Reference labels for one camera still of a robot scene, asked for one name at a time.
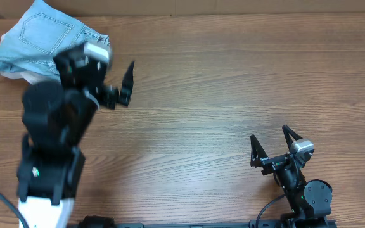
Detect light blue denim shorts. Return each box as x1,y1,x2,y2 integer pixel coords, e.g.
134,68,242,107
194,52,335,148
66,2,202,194
0,1,110,76

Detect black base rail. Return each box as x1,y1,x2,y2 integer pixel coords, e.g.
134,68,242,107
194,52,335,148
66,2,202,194
67,215,337,228

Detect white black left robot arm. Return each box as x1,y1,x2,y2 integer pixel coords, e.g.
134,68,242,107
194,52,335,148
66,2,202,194
16,42,135,227

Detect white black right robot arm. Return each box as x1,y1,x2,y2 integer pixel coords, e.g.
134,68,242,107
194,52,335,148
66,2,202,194
250,125,336,228

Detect beige folded trousers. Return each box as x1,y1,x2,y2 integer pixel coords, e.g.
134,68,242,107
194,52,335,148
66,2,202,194
0,33,60,86

